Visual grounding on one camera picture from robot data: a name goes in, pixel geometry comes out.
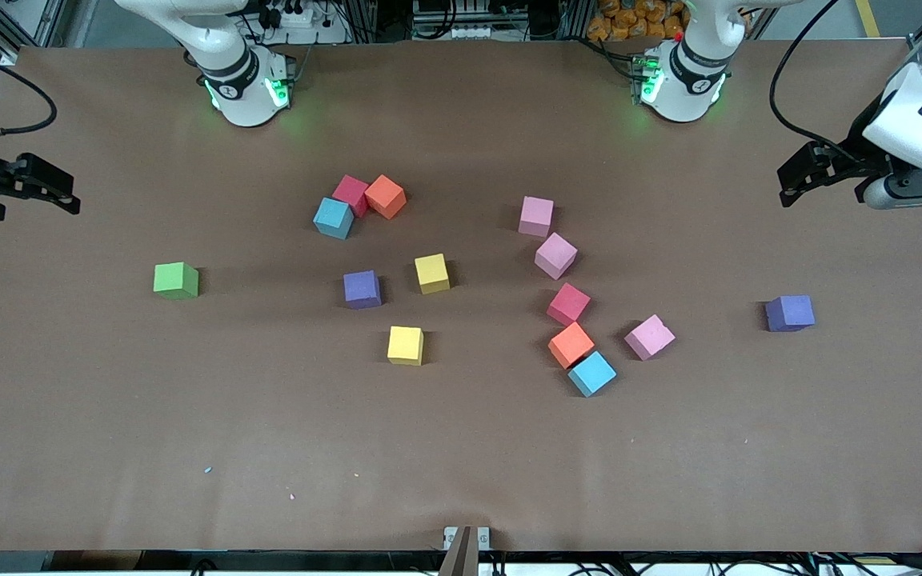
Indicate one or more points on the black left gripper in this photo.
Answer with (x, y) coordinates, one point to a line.
(851, 162)

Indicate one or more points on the pink foam cube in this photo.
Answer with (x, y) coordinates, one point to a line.
(555, 255)
(649, 337)
(536, 216)

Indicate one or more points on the red foam cube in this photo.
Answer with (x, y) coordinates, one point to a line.
(568, 304)
(350, 192)

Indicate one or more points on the orange foam cube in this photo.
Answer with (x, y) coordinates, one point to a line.
(386, 196)
(571, 345)

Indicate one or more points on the purple foam cube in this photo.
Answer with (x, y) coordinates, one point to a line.
(362, 289)
(789, 313)

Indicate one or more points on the yellow foam cube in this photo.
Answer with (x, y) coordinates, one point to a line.
(432, 273)
(405, 345)

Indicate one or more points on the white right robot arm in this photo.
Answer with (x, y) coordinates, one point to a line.
(241, 96)

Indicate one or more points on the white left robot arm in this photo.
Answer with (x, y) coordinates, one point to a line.
(685, 88)

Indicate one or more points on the green foam cube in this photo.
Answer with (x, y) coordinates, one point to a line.
(176, 282)

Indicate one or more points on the bag of orange fruits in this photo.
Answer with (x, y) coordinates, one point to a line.
(629, 20)

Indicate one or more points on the blue foam cube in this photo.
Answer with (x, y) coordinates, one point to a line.
(333, 218)
(591, 374)

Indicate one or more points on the white power strip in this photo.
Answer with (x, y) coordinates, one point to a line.
(461, 32)
(289, 16)

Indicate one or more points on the brown paper table cover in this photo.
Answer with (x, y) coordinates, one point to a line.
(461, 448)

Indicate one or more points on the small metal table bracket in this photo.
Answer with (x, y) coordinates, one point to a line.
(450, 536)

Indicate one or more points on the brown tapered post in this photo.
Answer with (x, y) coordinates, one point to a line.
(461, 560)

